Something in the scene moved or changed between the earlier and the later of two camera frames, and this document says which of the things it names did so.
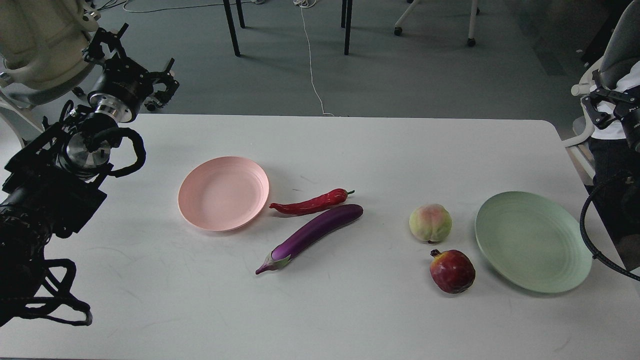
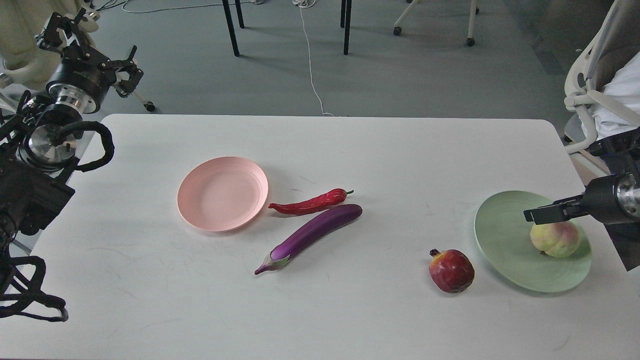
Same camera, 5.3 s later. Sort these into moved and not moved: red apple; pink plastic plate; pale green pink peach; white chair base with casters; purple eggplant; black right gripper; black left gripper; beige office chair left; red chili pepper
Moved: black left gripper; pale green pink peach; black right gripper
Not moved: pink plastic plate; purple eggplant; beige office chair left; red chili pepper; white chair base with casters; red apple
